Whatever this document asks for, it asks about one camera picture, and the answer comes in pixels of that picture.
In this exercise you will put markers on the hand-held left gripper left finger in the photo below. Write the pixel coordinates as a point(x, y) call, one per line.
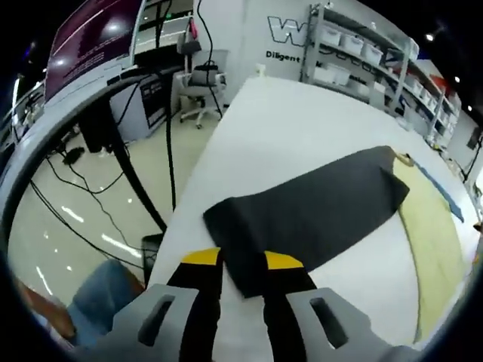
point(196, 294)

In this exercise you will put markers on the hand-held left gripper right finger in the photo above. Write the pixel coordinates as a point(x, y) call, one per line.
point(287, 294)

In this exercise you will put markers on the yellow garment with blue sleeve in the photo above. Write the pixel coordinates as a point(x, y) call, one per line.
point(313, 211)

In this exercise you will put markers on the person's blue jeans leg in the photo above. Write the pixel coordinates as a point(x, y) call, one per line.
point(102, 294)

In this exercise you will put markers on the black power adapter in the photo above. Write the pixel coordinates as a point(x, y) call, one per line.
point(73, 155)

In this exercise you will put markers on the dark desk cabinet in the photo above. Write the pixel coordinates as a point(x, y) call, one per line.
point(152, 102)

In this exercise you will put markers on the white swivel office chair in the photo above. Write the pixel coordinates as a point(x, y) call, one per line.
point(200, 88)

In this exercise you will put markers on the black handbag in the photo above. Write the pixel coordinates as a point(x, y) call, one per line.
point(205, 73)

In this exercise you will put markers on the small white container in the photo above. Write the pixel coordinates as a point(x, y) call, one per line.
point(260, 71)

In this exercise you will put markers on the grey metal shelving rack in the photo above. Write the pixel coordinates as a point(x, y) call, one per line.
point(306, 56)

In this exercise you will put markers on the black monitor stand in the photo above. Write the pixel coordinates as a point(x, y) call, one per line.
point(473, 140)

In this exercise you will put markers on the grey hanging bag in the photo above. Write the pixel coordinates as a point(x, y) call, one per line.
point(188, 47)

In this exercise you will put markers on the row of white storage bins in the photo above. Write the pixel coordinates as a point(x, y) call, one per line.
point(352, 43)

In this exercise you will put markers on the pink hanging cloth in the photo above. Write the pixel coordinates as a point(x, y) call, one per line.
point(193, 29)

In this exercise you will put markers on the large display screen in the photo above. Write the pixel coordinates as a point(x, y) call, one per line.
point(90, 34)

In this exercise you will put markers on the black camera tripod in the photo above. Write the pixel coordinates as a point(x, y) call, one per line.
point(97, 132)

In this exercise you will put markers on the grey and black curved frame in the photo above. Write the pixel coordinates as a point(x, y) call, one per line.
point(26, 139)

